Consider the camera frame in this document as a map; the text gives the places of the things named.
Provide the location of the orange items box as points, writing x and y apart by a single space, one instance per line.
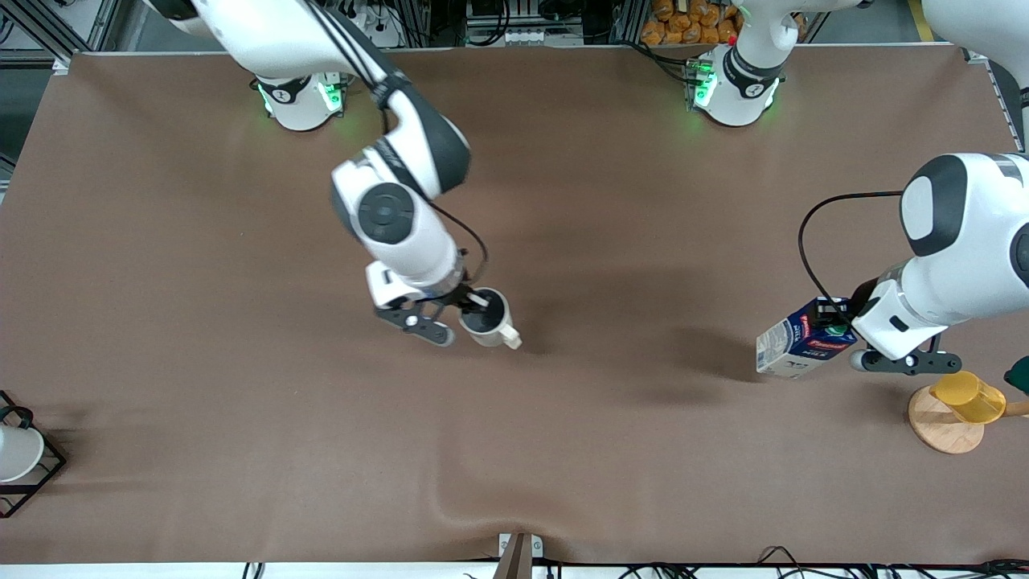
691 24

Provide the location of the yellow plastic cup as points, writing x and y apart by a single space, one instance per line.
969 398

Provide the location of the white mug with grey inside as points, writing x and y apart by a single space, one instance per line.
494 334

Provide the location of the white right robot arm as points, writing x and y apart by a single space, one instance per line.
402 233

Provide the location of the white bowl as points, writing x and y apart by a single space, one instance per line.
16 454

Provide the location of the round wooden mug stand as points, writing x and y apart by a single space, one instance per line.
940 430

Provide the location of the aluminium frame profile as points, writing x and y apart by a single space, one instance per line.
107 20

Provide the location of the dark green cup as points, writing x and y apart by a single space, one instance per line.
1019 376

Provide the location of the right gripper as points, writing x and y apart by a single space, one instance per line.
461 297

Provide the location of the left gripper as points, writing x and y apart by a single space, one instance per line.
862 295

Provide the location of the white power strip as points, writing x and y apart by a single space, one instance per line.
386 32

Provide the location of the brown table cloth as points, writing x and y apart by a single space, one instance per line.
603 450

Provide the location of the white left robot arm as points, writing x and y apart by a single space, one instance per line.
965 265

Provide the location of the blue milk carton green cap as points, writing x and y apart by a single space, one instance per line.
784 350

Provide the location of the metal bracket with beam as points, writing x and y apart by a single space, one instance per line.
518 551

